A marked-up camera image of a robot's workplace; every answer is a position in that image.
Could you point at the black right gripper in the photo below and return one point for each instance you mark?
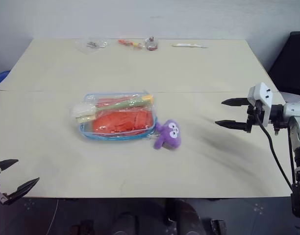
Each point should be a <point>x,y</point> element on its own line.
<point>249,123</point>

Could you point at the purple plush toy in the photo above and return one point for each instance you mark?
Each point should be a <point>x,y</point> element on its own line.
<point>170,137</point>

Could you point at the orange cloth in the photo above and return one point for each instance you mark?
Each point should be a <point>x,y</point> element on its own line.
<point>125,120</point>

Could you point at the clear pouch with orange contents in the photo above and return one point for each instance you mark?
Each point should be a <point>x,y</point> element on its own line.
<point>91,98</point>

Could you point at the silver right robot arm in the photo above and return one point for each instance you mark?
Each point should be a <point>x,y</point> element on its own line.
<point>297,110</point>

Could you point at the black chair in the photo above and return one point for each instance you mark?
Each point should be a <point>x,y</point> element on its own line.
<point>292,61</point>

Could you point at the white slim tube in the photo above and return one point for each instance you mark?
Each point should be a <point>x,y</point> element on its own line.
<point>186,45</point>

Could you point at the blue plastic basin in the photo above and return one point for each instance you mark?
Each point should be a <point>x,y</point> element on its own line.
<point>0,78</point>

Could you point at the clear packet of red items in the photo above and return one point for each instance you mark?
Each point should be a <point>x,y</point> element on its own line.
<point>151,44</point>

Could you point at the clear packet of dark parts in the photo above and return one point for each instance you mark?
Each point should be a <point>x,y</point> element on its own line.
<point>92,44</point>

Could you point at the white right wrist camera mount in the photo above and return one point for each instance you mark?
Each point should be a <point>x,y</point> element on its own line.
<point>260,94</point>

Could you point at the black metal bracket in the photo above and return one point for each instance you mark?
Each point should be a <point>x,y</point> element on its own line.
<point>218,227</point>

